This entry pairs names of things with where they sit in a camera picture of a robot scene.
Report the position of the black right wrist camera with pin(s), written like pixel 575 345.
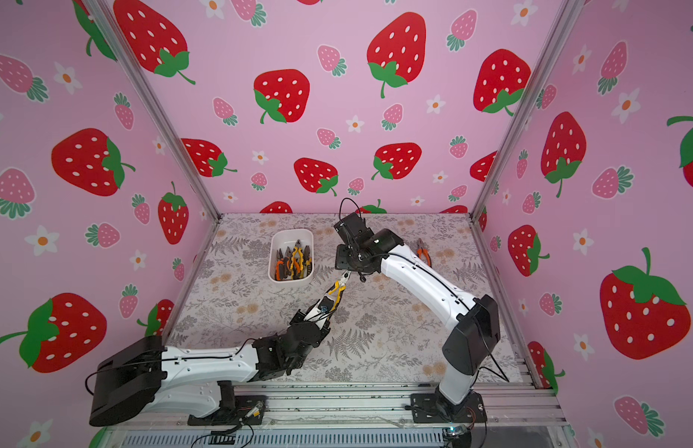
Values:
pixel 352 229

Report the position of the orange handled pliers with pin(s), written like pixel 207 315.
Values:
pixel 423 253

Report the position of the white plastic storage box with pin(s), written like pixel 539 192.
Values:
pixel 285 240

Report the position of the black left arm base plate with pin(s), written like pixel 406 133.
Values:
pixel 246 410

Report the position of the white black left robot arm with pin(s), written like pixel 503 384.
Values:
pixel 149 377

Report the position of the yellow black handled pliers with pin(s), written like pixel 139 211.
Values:
pixel 332 298

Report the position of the orange black pliers in box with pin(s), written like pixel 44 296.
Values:
pixel 281 267

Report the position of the floral patterned table mat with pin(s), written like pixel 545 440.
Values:
pixel 380 333

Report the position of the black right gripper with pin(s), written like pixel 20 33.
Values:
pixel 349 265

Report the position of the yellow handled pliers in box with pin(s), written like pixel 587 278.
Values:
pixel 300 261

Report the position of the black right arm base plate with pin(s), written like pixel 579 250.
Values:
pixel 433 408

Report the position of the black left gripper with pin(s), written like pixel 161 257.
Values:
pixel 323 333

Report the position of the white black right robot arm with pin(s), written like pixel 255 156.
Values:
pixel 473 322

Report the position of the aluminium rail frame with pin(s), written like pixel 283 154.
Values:
pixel 355 415

